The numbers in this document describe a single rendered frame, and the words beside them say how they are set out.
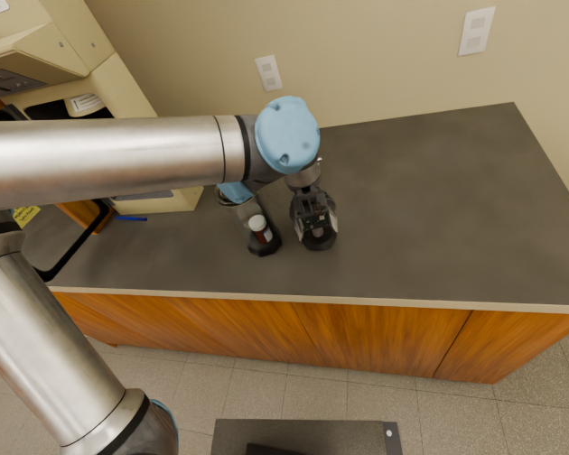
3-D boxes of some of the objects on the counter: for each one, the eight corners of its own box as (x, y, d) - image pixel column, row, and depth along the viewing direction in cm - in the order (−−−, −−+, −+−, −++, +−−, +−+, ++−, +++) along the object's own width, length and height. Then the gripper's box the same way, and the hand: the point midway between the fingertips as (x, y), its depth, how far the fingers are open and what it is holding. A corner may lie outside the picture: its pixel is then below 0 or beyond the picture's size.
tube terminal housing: (149, 171, 123) (-53, -85, 66) (215, 163, 114) (48, -143, 56) (120, 215, 109) (-173, -65, 51) (194, 210, 99) (-64, -140, 41)
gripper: (270, 202, 55) (294, 260, 71) (343, 183, 53) (351, 246, 69) (267, 173, 61) (291, 233, 77) (333, 156, 59) (343, 220, 75)
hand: (317, 228), depth 74 cm, fingers open, 8 cm apart
